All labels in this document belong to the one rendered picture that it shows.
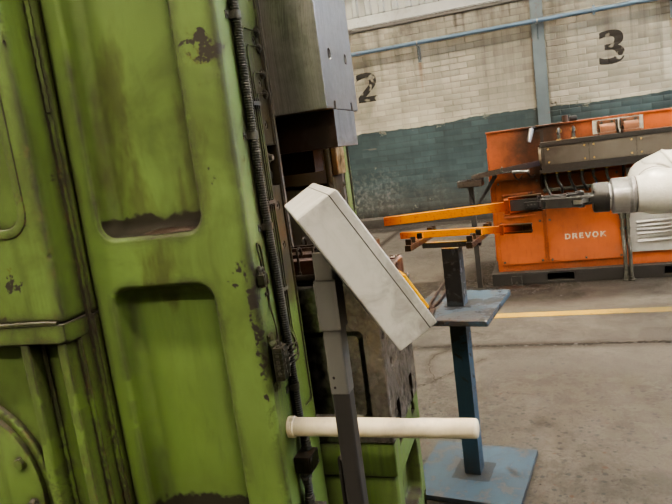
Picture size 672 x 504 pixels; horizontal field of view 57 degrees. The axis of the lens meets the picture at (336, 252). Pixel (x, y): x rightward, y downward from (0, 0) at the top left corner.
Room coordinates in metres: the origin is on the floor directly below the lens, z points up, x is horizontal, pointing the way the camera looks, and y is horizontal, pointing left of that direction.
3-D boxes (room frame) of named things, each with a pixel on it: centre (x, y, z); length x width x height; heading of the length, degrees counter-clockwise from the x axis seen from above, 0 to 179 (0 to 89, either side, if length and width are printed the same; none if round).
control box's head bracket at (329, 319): (1.15, -0.01, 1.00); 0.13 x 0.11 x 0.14; 162
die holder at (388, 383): (1.82, 0.12, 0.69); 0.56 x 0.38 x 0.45; 72
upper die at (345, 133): (1.76, 0.13, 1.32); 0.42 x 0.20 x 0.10; 72
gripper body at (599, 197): (1.53, -0.65, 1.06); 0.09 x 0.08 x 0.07; 72
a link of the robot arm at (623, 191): (1.51, -0.72, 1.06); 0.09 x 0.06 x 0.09; 162
